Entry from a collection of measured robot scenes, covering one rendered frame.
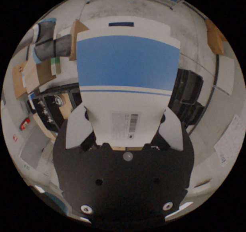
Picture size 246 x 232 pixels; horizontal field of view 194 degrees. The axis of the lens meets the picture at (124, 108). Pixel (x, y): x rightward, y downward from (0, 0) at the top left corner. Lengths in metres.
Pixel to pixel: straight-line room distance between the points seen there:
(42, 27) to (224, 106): 3.06
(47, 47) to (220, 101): 3.10
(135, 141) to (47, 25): 0.55
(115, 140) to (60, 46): 0.48
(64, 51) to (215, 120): 3.10
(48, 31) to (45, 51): 0.11
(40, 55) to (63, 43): 0.14
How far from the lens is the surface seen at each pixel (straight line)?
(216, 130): 2.83
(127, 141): 0.15
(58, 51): 0.48
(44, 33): 0.47
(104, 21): 0.65
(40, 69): 0.73
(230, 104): 2.70
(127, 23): 0.55
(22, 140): 3.59
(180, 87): 0.98
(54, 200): 0.22
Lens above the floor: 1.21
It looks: 58 degrees down
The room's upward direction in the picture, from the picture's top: 180 degrees counter-clockwise
